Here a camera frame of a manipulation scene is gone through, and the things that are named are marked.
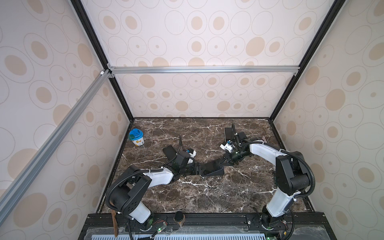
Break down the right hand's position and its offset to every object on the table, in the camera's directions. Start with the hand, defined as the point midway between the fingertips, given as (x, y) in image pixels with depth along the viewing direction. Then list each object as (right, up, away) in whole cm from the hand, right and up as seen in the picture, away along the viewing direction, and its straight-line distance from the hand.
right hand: (220, 164), depth 87 cm
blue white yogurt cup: (-53, +16, +11) cm, 56 cm away
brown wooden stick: (-55, -26, -12) cm, 62 cm away
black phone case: (-3, -4, +5) cm, 7 cm away
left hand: (-8, -2, -1) cm, 8 cm away
